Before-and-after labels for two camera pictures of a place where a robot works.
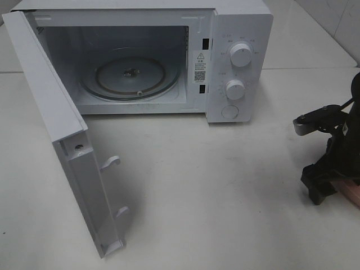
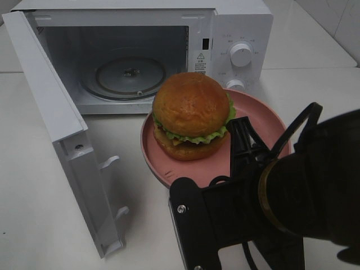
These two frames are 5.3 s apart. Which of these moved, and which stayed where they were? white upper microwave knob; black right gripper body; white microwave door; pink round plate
Moved: black right gripper body; pink round plate
Stayed: white microwave door; white upper microwave knob
